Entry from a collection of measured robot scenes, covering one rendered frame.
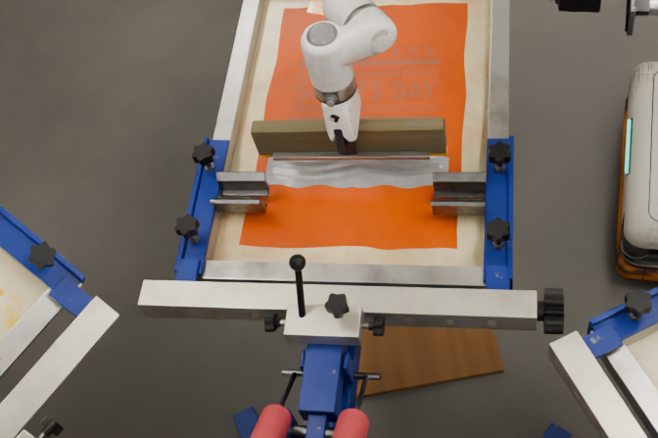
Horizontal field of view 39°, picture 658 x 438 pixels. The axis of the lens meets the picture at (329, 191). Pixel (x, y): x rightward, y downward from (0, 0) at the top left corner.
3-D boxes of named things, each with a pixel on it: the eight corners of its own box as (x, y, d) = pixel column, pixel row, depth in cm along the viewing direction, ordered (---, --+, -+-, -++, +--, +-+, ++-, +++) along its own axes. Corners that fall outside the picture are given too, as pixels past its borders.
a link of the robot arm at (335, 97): (351, 99, 153) (353, 109, 155) (355, 58, 158) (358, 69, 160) (306, 100, 155) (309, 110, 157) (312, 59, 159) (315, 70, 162)
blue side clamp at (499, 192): (488, 156, 179) (487, 135, 173) (514, 156, 178) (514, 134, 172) (484, 296, 163) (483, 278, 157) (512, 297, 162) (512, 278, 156)
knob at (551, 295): (527, 300, 157) (527, 279, 151) (561, 301, 156) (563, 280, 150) (527, 340, 153) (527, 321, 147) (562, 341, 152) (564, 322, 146)
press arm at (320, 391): (315, 323, 160) (310, 311, 156) (350, 324, 159) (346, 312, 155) (303, 420, 151) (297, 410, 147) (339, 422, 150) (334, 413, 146)
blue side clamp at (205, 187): (212, 157, 190) (204, 136, 184) (236, 157, 189) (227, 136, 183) (184, 287, 174) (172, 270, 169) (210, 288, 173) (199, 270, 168)
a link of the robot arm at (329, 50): (366, -16, 152) (399, 17, 147) (374, 28, 161) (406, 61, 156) (289, 31, 149) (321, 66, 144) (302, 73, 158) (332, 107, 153)
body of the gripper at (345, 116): (352, 106, 155) (361, 144, 164) (358, 59, 160) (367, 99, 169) (308, 107, 156) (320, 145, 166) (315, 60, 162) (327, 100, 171)
